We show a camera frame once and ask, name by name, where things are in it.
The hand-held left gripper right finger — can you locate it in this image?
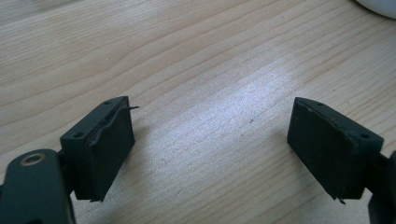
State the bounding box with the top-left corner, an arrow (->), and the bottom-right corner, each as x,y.
286,96 -> 385,205

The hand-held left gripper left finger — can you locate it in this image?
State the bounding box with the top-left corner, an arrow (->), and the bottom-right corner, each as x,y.
59,95 -> 140,203

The white round object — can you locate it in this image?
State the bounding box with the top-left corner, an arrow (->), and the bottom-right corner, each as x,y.
354,0 -> 396,20

